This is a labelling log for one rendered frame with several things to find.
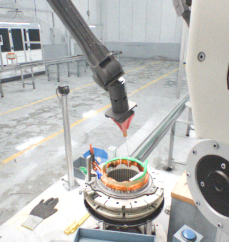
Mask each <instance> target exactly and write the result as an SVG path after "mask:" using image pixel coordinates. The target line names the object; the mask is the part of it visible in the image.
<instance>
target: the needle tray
mask: <svg viewBox="0 0 229 242"><path fill-rule="evenodd" d="M72 242H156V236H155V235H148V234H139V233H127V232H119V231H110V230H101V229H92V228H83V227H78V229H77V231H76V234H75V237H74V240H73V241H72Z"/></svg>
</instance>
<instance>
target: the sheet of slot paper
mask: <svg viewBox="0 0 229 242"><path fill-rule="evenodd" d="M51 197H53V198H57V197H58V198H59V202H58V204H57V205H56V206H55V207H54V208H57V209H58V211H57V212H56V213H54V214H53V215H51V216H50V217H48V218H46V219H44V220H43V221H41V222H42V223H44V224H48V223H49V222H50V221H51V220H53V219H54V218H55V217H56V216H57V215H58V214H59V212H60V211H61V210H62V209H63V208H64V207H65V206H66V205H67V204H68V203H69V202H70V201H71V200H72V199H73V198H71V197H68V196H65V195H62V194H59V193H56V192H53V191H51V190H49V191H48V192H47V193H46V194H45V195H43V196H42V197H41V198H39V199H38V200H37V201H36V202H32V203H30V204H29V205H28V206H27V207H26V208H25V209H24V210H22V211H21V212H20V213H19V214H18V215H16V216H15V217H13V218H12V219H11V220H10V221H8V222H7V223H6V224H8V225H10V226H11V225H12V224H13V223H15V222H16V221H17V220H20V221H21V222H20V223H19V224H18V225H17V226H15V227H14V228H16V229H18V230H20V231H22V232H23V231H24V230H25V229H26V228H25V227H22V226H21V224H22V223H23V222H24V221H25V220H26V219H27V218H28V215H29V213H30V212H31V211H32V209H33V208H34V207H35V206H36V205H37V204H38V203H39V202H40V200H41V199H45V201H46V200H47V199H49V198H51ZM45 201H44V202H45ZM44 202H43V203H44Z"/></svg>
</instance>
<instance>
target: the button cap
mask: <svg viewBox="0 0 229 242"><path fill-rule="evenodd" d="M182 235H183V237H184V238H185V239H186V240H189V241H192V240H194V239H195V233H194V232H193V231H192V230H189V229H185V230H183V233H182Z"/></svg>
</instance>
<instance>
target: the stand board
mask: <svg viewBox="0 0 229 242"><path fill-rule="evenodd" d="M186 181H187V178H186V173H185V172H183V173H182V175H181V177H180V179H179V181H178V182H177V184H176V185H175V187H174V188H173V190H172V191H171V195H170V196H171V197H173V198H176V199H179V200H181V201H183V202H186V203H189V204H192V205H194V206H196V204H195V202H194V200H193V198H192V196H191V194H190V191H189V188H188V185H184V184H186Z"/></svg>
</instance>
